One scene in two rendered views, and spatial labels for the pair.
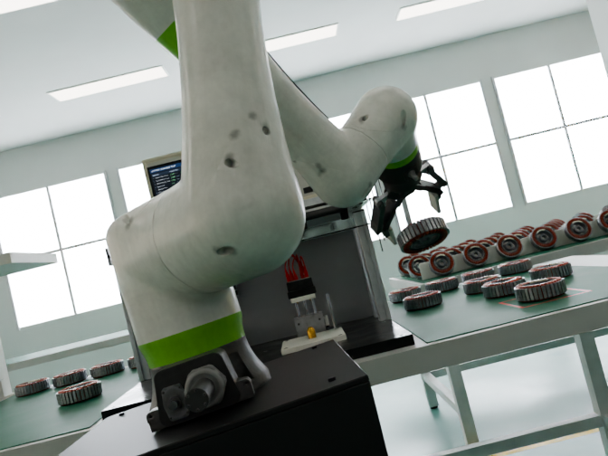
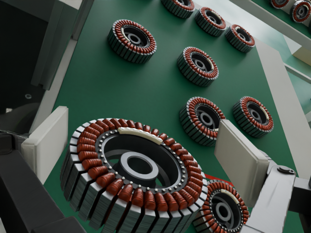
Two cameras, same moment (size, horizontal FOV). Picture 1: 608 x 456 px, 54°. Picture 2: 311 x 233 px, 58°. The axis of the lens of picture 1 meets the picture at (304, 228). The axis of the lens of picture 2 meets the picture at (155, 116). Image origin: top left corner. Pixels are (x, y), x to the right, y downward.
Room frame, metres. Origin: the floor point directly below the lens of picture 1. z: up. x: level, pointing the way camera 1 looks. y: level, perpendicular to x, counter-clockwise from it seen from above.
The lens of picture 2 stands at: (1.20, -0.17, 1.14)
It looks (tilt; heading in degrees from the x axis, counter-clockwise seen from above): 43 degrees down; 332
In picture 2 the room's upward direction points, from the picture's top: 42 degrees clockwise
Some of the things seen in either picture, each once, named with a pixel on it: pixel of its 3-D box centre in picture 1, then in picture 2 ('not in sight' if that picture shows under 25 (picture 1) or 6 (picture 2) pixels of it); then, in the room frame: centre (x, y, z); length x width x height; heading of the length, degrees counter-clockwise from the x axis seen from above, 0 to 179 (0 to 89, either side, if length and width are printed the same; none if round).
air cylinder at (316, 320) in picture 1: (309, 325); not in sight; (1.57, 0.04, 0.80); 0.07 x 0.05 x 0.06; 91
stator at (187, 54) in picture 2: (482, 284); (198, 66); (1.78, -0.47, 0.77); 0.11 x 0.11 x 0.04
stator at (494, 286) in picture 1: (504, 287); (204, 120); (1.60, -0.48, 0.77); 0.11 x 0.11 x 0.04
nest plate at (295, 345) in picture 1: (313, 340); not in sight; (1.43, 0.04, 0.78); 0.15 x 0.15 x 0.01; 1
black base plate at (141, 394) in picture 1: (265, 358); not in sight; (1.44, 0.16, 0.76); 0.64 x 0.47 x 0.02; 91
